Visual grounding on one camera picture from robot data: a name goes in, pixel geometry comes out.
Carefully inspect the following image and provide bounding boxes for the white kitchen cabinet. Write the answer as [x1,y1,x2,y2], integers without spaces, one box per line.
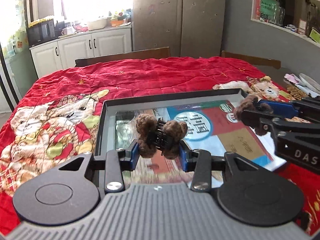
[30,24,132,78]

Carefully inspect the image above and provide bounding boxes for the dark wooden chair right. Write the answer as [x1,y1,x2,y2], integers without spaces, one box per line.
[221,50,281,69]

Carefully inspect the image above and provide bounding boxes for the pink cloth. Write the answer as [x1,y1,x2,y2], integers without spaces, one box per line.
[284,74,304,85]

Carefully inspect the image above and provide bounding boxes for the white tub on counter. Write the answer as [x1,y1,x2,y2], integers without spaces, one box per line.
[87,18,108,31]

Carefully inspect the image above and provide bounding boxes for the white plate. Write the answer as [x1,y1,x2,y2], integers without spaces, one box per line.
[299,73,320,93]

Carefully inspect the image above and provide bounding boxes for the stainless double-door refrigerator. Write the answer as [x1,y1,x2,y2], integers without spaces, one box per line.
[132,0,226,58]

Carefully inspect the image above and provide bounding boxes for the dark wooden chair left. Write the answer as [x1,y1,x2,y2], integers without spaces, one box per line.
[75,47,171,67]

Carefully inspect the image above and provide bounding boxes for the green sign on shelf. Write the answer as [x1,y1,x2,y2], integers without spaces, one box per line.
[260,0,278,22]

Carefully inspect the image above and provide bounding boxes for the orange bowl on counter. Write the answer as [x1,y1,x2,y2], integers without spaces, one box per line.
[110,19,125,28]

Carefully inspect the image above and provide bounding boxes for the brown nuts pile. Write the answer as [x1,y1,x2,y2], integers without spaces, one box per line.
[286,85,308,100]

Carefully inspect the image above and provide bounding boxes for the black shallow tray box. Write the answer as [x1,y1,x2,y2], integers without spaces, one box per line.
[94,88,287,188]

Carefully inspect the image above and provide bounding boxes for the brown fuzzy hair claw clip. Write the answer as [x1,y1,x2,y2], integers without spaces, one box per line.
[136,114,188,159]

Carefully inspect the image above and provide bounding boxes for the white mug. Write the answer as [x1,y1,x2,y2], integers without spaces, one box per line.
[61,27,73,36]

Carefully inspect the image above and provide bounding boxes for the dark wooden chair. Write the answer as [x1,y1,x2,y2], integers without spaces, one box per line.
[221,50,281,69]
[75,47,171,67]

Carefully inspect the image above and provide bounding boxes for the glass sliding door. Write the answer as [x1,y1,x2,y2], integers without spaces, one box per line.
[1,0,37,110]

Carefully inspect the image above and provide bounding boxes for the black microwave oven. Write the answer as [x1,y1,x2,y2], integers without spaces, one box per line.
[27,19,56,47]

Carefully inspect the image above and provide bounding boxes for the red teddy bear quilt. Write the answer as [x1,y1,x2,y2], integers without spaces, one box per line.
[0,56,320,236]

